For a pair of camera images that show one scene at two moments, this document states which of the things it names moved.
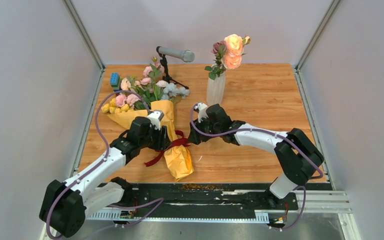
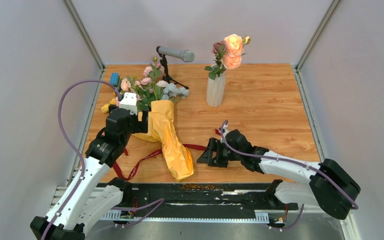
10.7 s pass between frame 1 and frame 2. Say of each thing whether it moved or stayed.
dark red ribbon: moved
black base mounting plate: stayed
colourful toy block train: stayed
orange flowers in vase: stayed
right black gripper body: moved
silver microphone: stayed
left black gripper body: moved
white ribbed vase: stayed
